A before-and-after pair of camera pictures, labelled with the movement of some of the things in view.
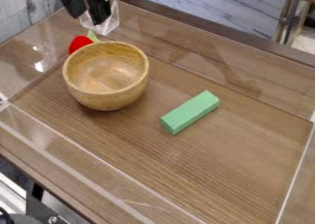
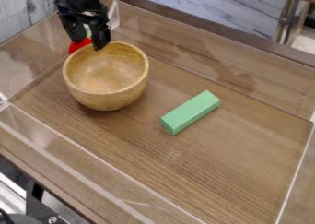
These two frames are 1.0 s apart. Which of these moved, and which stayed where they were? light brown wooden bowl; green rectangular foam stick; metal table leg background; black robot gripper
Moved: black robot gripper
Stayed: green rectangular foam stick; light brown wooden bowl; metal table leg background
